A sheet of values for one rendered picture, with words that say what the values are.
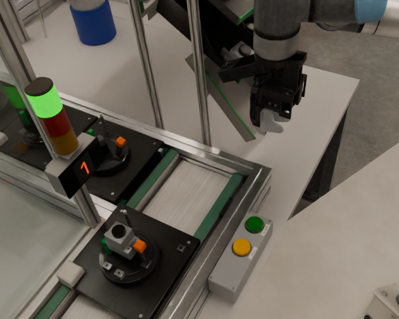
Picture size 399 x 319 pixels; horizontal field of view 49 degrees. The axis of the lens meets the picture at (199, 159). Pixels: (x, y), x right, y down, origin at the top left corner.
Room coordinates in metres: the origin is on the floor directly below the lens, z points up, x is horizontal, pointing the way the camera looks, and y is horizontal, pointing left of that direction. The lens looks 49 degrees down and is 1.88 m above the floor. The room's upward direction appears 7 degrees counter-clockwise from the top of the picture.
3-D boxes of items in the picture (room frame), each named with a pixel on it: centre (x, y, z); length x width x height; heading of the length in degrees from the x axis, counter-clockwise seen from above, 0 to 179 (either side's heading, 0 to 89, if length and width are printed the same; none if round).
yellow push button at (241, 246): (0.52, -0.07, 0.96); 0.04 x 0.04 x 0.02
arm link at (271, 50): (0.63, -0.15, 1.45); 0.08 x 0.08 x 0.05
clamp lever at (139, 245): (0.50, 0.15, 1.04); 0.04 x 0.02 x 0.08; 55
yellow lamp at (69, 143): (0.63, 0.26, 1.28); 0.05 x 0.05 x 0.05
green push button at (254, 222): (0.58, -0.11, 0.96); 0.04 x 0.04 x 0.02
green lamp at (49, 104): (0.63, 0.26, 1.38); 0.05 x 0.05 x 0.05
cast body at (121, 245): (0.53, 0.20, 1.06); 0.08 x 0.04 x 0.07; 54
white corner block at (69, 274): (0.50, 0.33, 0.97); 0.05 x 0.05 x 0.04; 55
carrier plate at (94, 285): (0.52, 0.19, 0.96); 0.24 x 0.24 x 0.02; 55
